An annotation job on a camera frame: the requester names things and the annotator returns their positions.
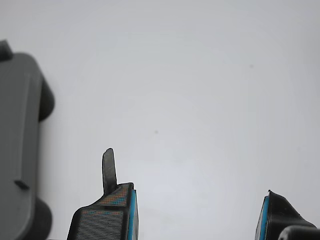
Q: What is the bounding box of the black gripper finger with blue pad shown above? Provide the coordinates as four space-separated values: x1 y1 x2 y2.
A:
66 147 139 240
254 189 318 240

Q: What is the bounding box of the grey rounded frame holder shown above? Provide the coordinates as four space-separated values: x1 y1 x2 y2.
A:
0 39 56 240

